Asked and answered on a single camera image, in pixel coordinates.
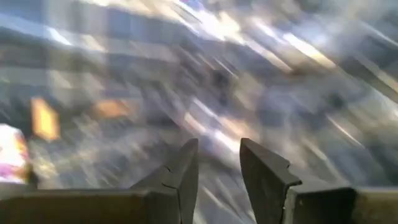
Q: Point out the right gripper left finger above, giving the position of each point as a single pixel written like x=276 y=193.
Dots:
x=186 y=174

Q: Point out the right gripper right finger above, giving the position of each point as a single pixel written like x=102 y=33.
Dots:
x=264 y=180

